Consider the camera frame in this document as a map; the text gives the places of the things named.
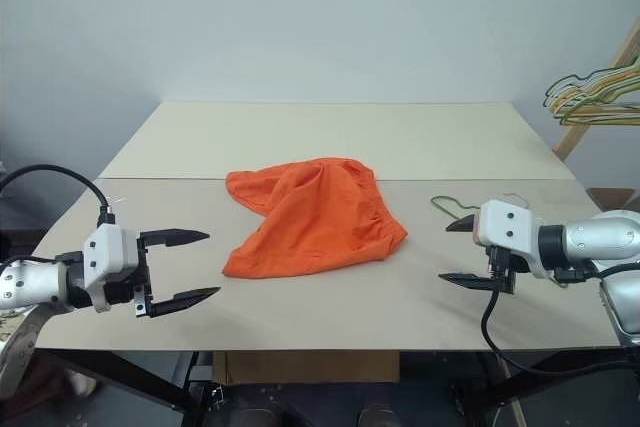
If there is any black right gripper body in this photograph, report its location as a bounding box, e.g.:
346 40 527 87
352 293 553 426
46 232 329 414
483 244 531 296

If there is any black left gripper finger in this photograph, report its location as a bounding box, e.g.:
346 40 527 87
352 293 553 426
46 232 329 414
139 227 212 251
149 286 223 320

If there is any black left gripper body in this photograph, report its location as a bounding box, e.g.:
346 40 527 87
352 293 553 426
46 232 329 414
102 231 155 319

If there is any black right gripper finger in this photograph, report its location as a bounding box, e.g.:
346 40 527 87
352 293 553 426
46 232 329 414
437 271 497 293
445 212 477 236

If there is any orange cloth garment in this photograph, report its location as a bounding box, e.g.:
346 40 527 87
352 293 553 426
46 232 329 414
221 157 410 280

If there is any wooden hanger rack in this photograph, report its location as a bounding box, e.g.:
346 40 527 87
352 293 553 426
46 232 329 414
551 16 640 164

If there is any brown wooden board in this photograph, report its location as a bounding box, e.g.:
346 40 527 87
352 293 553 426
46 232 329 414
585 187 639 213

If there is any brown cardboard box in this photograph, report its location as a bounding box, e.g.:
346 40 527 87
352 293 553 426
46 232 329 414
211 350 402 386

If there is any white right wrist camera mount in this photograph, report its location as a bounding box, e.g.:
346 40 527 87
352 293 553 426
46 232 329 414
471 199 559 281

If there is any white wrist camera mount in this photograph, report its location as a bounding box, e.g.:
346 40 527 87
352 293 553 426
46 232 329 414
82 224 142 316
471 199 559 281

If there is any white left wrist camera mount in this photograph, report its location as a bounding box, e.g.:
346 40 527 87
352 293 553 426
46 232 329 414
82 224 142 316

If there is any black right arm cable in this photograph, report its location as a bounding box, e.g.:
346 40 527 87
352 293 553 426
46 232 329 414
480 246 640 376

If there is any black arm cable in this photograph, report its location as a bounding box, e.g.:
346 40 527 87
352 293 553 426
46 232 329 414
480 246 640 376
0 163 118 227

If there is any black metal table frame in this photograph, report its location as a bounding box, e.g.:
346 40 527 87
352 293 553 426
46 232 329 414
33 348 640 427

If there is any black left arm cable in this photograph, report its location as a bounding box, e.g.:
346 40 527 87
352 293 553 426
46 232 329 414
0 163 118 227

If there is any wire clothes hangers bunch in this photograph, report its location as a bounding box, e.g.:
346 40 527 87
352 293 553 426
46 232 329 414
549 66 640 116

